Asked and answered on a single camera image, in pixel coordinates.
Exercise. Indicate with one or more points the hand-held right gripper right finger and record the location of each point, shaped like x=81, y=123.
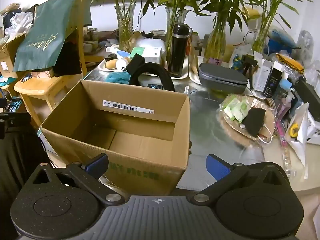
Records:
x=217, y=167

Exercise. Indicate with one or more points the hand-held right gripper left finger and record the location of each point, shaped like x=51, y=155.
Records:
x=98, y=164

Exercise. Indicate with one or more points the woven basket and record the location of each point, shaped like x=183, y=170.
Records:
x=231, y=128

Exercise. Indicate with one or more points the cardboard box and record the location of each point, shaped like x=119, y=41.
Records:
x=150, y=165

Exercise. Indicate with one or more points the white bottle brush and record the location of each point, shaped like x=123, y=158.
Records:
x=186, y=90

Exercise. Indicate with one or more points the black earmuffs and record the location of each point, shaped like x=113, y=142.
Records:
x=152, y=67

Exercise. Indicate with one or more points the person's dark clothing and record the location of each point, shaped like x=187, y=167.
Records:
x=20, y=160

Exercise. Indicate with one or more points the wooden chair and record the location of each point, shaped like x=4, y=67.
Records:
x=35, y=87

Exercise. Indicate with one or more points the small pale box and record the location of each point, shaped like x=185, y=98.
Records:
x=41, y=74

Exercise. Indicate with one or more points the black face mask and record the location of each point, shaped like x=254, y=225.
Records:
x=253, y=121

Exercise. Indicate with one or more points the brown carton with label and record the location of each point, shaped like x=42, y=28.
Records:
x=7, y=62

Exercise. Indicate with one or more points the pink plastic stick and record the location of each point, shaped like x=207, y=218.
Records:
x=282, y=130

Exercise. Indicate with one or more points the green cloth bag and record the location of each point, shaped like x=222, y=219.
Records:
x=42, y=42

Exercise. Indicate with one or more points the yellow tape measure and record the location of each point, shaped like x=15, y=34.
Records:
x=293, y=130

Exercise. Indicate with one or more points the white plastic bag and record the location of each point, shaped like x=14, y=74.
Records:
x=300, y=142

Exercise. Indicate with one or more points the grey zip case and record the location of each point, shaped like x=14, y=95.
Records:
x=220, y=77

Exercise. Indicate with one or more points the white plastic tray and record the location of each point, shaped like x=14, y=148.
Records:
x=194, y=78
x=182, y=76
x=102, y=67

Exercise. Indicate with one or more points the small black blue device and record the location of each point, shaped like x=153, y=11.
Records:
x=155, y=86

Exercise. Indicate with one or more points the clear plastic bag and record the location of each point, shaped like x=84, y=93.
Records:
x=17, y=22

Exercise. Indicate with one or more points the brown bread bun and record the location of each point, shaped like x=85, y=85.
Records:
x=111, y=64

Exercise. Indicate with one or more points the black product box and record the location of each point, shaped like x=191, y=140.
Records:
x=272, y=82

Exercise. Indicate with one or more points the white product box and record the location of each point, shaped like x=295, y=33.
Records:
x=262, y=75

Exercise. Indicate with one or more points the white ribbed tub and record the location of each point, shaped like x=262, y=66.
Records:
x=313, y=130

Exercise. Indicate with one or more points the purple floral packet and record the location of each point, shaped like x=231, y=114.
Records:
x=215, y=61

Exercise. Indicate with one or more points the blue container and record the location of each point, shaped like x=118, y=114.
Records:
x=285, y=85

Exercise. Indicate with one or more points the white bag with colourful print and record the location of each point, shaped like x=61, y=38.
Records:
x=236, y=61

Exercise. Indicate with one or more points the black round jar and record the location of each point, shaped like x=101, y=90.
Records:
x=109, y=57

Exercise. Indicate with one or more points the black stand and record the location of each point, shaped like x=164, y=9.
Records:
x=248, y=62

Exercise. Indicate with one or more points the white and blue lotion bottle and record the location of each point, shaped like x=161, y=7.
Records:
x=120, y=53

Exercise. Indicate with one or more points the large black box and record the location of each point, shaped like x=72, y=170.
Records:
x=308, y=92

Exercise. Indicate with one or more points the black thermos bottle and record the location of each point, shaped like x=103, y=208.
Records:
x=177, y=55

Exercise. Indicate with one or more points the green and white box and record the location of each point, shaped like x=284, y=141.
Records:
x=150, y=53

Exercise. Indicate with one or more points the lucky bamboo in glass vase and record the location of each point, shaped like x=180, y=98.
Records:
x=217, y=42
x=261, y=37
x=125, y=30
x=175, y=15

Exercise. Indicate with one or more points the yellow orange pouch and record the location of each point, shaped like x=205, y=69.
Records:
x=291, y=62

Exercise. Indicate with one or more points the black monitor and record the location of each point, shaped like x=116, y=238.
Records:
x=85, y=5

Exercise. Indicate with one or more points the blue bag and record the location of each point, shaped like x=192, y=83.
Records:
x=282, y=40

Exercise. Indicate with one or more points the crinkled clear bag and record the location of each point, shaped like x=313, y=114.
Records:
x=306, y=42

